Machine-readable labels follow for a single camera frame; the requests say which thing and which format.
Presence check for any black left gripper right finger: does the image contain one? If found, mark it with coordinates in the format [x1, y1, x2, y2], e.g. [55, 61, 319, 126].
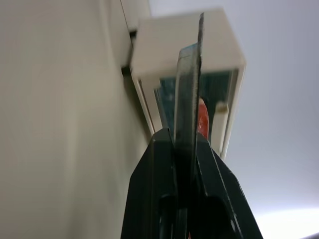
[190, 135, 264, 239]

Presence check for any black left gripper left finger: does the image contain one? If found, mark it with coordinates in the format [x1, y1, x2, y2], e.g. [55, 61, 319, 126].
[120, 127, 179, 239]

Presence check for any red sausage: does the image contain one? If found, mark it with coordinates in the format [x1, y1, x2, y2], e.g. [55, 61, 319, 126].
[196, 96, 210, 139]

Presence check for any glass toaster oven door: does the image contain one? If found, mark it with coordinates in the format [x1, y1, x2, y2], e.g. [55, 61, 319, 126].
[136, 68, 240, 160]

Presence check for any white toaster oven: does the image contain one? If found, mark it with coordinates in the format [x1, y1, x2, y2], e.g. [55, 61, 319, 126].
[121, 7, 248, 160]

